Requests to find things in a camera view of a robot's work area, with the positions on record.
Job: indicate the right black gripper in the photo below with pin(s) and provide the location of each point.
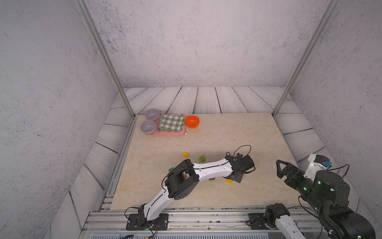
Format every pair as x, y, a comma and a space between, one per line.
296, 174

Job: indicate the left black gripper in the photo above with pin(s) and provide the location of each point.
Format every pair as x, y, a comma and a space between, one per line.
238, 180

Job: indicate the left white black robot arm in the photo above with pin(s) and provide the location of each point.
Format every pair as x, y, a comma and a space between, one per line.
181, 181

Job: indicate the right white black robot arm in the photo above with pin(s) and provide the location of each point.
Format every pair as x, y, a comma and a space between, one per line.
328, 194

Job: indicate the orange bowl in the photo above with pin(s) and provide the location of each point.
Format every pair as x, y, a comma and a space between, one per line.
192, 121

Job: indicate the green checkered cloth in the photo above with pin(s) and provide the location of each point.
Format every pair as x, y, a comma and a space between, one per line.
172, 123

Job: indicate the pink tray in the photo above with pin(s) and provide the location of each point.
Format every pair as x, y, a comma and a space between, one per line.
167, 133

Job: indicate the front lavender bowl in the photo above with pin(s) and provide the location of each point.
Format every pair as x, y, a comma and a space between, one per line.
148, 127

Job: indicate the lavender bowl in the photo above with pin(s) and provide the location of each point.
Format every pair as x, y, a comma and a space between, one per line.
148, 127
152, 114

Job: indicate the rear lavender bowl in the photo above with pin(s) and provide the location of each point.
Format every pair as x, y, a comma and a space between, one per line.
152, 114

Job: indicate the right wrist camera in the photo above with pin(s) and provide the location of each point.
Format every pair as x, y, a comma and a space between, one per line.
316, 163

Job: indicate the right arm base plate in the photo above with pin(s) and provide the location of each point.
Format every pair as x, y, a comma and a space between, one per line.
256, 221

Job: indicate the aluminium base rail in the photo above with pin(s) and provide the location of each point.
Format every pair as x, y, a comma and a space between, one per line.
184, 223

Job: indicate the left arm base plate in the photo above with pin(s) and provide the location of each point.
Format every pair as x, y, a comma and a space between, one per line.
137, 223

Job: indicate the right aluminium frame post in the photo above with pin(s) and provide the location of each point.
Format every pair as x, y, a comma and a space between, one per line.
317, 34

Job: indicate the aluminium frame post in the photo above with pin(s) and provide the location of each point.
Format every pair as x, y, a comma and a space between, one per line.
317, 34
87, 18

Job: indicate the left aluminium frame post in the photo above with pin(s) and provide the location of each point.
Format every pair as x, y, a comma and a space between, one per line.
87, 18

